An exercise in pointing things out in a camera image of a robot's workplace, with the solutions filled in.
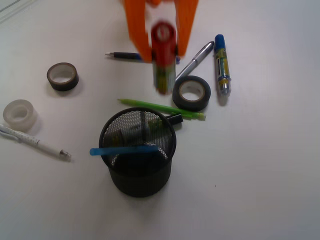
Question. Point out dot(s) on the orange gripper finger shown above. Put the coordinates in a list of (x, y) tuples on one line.
[(135, 17), (185, 14)]

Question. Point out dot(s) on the red cap marker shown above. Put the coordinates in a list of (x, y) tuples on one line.
[(163, 42)]

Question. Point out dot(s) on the blue cap marker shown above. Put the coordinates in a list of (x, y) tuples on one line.
[(223, 78)]

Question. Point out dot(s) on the black cap green marker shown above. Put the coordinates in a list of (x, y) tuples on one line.
[(175, 119)]

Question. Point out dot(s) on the blue black ballpoint pen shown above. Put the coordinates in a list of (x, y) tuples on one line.
[(131, 56)]

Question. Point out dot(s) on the silver metal pen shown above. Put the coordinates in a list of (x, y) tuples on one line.
[(196, 60)]

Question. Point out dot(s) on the light blue pen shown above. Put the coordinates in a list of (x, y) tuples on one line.
[(109, 151)]

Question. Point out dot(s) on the white dotted pen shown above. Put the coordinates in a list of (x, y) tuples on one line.
[(36, 143)]

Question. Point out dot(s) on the black mesh pen holder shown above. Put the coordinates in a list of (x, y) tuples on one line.
[(139, 174)]

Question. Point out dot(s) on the black electrical tape roll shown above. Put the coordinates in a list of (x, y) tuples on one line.
[(191, 93)]

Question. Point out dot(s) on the brown tape roll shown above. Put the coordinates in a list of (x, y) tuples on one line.
[(62, 76)]

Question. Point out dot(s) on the green mechanical pencil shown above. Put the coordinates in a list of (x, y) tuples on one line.
[(162, 108)]

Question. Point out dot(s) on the clear tape roll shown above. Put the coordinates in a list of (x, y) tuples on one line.
[(20, 115)]

